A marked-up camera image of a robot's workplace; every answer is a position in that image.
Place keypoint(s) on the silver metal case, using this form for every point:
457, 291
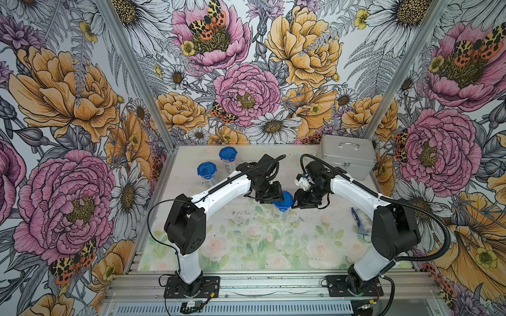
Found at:
355, 155

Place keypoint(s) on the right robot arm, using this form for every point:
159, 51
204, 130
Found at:
394, 229

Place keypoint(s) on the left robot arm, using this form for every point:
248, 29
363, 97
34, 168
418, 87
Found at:
187, 220

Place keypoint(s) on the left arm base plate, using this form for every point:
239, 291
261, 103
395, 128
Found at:
203, 287

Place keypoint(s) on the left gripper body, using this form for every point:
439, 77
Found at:
267, 193

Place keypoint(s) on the aluminium frame post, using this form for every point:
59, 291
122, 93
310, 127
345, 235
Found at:
122, 43
424, 33

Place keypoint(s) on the right aluminium frame post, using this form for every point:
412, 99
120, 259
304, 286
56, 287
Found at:
424, 33

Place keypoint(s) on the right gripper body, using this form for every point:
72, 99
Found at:
310, 198

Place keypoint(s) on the left aluminium frame post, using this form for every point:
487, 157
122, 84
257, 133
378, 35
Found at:
122, 43

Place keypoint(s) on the blue lid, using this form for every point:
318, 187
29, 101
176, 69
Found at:
207, 170
285, 203
228, 154

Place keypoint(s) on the clear plastic cup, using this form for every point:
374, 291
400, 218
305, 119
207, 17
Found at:
230, 165
209, 182
281, 214

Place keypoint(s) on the aluminium front rail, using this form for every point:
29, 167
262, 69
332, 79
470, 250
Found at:
275, 293

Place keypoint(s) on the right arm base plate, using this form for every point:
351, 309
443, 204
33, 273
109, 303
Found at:
348, 286

